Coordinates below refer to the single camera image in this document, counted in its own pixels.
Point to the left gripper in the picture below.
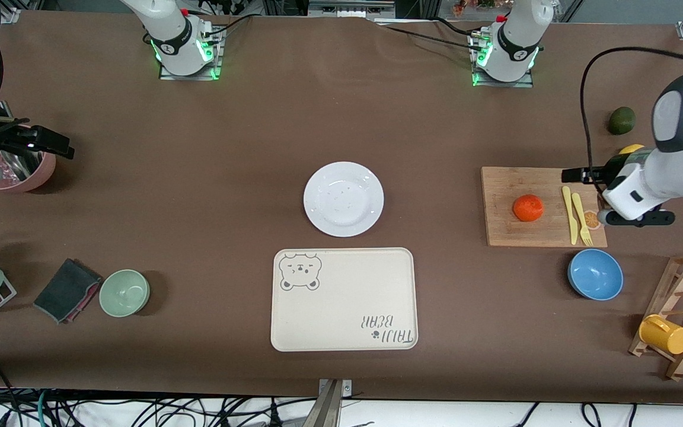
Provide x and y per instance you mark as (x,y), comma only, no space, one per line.
(609,168)

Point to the orange fruit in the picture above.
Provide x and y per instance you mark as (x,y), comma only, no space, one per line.
(528,208)

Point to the white round plate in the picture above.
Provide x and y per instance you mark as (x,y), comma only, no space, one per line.
(343,198)

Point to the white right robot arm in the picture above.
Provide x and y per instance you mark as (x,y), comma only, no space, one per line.
(175,41)

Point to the metal scoop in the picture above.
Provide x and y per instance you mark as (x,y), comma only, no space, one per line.
(24,163)

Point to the pink bowl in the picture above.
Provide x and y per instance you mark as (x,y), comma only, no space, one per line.
(44,173)

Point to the yellow plastic fork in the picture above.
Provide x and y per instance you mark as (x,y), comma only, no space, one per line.
(580,213)

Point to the yellow plastic knife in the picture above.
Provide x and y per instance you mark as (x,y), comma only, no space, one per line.
(570,216)

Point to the orange slice piece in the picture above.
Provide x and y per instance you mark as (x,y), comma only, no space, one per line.
(590,223)

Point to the yellow lemon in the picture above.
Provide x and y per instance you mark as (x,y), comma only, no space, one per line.
(631,148)

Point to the dark green avocado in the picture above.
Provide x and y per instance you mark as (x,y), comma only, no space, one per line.
(621,121)

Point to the wooden cutting board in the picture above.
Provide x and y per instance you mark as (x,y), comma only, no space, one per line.
(507,228)

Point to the blue bowl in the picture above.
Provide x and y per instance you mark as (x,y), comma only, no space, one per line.
(595,274)

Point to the dark grey folded cloth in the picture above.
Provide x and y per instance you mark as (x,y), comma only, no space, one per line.
(66,290)

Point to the pale green bowl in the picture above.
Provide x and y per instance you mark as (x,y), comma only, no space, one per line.
(124,292)

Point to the yellow mug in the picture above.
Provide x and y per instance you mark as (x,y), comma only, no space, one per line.
(664,335)

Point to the cream tray with bear print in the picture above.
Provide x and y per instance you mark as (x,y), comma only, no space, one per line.
(341,308)

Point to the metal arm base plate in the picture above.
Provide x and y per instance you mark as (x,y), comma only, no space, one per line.
(211,65)
(481,80)

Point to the aluminium frame structure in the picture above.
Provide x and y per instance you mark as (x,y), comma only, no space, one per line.
(347,7)

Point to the metal mount bracket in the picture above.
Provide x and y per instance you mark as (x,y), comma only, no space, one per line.
(329,406)

